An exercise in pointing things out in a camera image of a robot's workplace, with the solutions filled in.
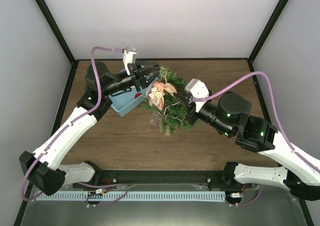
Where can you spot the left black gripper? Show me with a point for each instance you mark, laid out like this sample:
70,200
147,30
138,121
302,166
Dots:
139,77

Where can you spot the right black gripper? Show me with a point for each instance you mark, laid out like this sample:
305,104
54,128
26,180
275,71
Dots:
190,106

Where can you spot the brown heart ornament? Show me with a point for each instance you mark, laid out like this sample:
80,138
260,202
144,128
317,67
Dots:
168,87

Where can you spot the small green christmas tree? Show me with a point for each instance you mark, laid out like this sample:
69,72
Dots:
173,115

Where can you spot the gingerbread figure ornament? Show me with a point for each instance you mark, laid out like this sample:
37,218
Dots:
155,94

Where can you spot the clear battery box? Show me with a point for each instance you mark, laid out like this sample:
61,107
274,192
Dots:
154,118

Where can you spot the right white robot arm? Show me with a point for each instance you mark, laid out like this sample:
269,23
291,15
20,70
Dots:
298,171

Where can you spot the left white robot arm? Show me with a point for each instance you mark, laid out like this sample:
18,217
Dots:
43,167

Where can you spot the blue plastic basket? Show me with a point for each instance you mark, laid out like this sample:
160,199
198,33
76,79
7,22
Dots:
123,97

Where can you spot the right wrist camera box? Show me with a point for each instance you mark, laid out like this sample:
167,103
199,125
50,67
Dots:
199,92

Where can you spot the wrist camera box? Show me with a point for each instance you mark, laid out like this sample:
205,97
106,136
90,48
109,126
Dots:
129,57
199,92

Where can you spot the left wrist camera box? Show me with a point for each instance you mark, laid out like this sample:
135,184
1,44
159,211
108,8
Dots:
129,57

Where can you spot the black aluminium front rail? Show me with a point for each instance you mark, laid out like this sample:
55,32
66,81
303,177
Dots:
213,178

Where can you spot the black frame post left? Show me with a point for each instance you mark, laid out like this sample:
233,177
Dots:
42,5

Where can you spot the black frame post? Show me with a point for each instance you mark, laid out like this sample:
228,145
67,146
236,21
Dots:
280,6
42,5

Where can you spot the light blue cable duct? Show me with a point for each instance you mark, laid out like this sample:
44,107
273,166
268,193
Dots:
138,196

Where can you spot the black frame post right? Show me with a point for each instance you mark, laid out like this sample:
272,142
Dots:
280,6

